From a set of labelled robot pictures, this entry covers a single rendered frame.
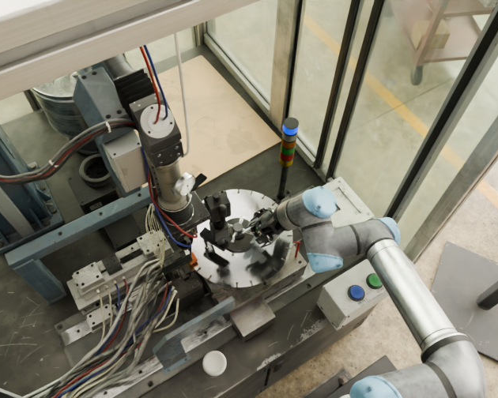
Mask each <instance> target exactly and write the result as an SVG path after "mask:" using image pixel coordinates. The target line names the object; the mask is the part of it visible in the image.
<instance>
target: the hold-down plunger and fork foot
mask: <svg viewBox="0 0 498 398"><path fill-rule="evenodd" d="M200 237H201V238H203V240H204V243H205V245H206V247H208V245H207V242H209V243H211V244H212V245H214V246H215V247H217V248H218V249H220V250H222V251H225V250H226V249H227V247H228V246H229V242H228V241H226V240H225V239H222V240H219V241H216V242H215V241H214V239H213V236H212V234H211V232H210V230H209V229H207V228H206V227H204V229H203V230H202V231H201V232H200Z"/></svg>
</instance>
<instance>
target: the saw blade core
mask: <svg viewBox="0 0 498 398"><path fill-rule="evenodd" d="M226 194H227V196H228V199H229V200H230V203H231V216H230V217H227V218H225V219H226V221H228V220H230V219H233V218H240V217H241V216H242V215H243V214H244V215H245V217H244V219H245V220H248V221H251V219H252V218H253V215H254V213H255V212H256V211H257V210H259V209H261V208H264V209H267V208H268V207H270V208H273V209H274V210H275V208H276V207H277V206H278V204H277V203H275V201H273V200H272V199H270V198H268V197H267V196H265V197H264V195H263V194H261V193H257V192H255V191H252V194H251V190H240V193H238V190H226ZM262 198H263V199H262ZM274 203H275V204H274ZM272 205H274V206H272ZM204 227H206V228H207V229H209V220H207V221H206V222H204V223H201V224H199V225H198V226H197V229H198V233H197V235H198V237H197V238H193V243H192V247H191V252H193V253H194V255H195V256H196V258H197V259H198V260H197V261H196V262H195V263H193V264H191V265H192V267H193V268H194V269H195V270H196V271H197V270H198V273H199V274H200V275H201V276H203V277H204V278H206V279H209V281H210V282H213V283H215V284H218V285H222V281H224V282H223V285H222V286H224V287H236V283H238V287H251V282H250V281H252V286H254V285H257V284H260V283H262V282H264V281H266V280H268V279H269V278H271V277H272V276H274V275H275V274H276V273H277V272H279V271H280V269H281V268H282V267H283V266H284V264H285V262H286V261H287V260H288V258H289V255H290V252H291V249H292V236H289V237H288V235H292V230H291V231H283V232H282V234H281V235H279V236H278V238H277V239H276V240H275V241H274V242H273V243H272V244H271V245H268V246H265V247H263V248H261V246H262V245H263V244H264V243H262V244H260V245H259V244H258V243H257V242H256V241H255V243H254V245H253V246H252V247H251V248H250V249H248V250H245V251H243V252H233V251H230V250H227V249H226V250H225V251H222V250H220V249H218V248H217V247H215V246H214V245H211V246H208V247H206V245H205V243H204V240H203V238H201V237H200V232H201V231H202V230H203V229H204ZM209 230H210V229H209ZM286 247H288V249H287V248H286ZM289 248H291V249H289ZM282 258H283V259H284V260H285V261H284V260H282ZM199 268H201V269H199ZM274 268H275V269H276V270H277V271H276V270H274ZM209 276H211V277H210V278H209ZM263 276H265V278H266V280H265V279H264V277H263Z"/></svg>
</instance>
